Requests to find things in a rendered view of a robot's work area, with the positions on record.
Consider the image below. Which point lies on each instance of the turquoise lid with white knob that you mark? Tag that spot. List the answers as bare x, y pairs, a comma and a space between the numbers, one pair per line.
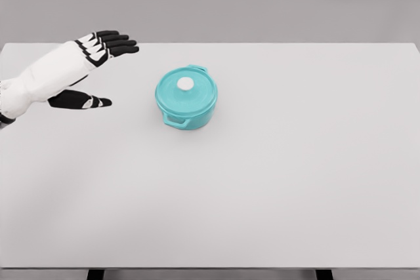
185, 89

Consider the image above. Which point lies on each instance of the turquoise pot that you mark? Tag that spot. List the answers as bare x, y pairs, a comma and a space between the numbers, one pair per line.
190, 116

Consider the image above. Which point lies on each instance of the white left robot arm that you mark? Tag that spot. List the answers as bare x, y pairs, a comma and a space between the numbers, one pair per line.
13, 96

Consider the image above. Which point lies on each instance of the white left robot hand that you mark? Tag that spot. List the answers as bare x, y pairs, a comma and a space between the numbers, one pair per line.
62, 60

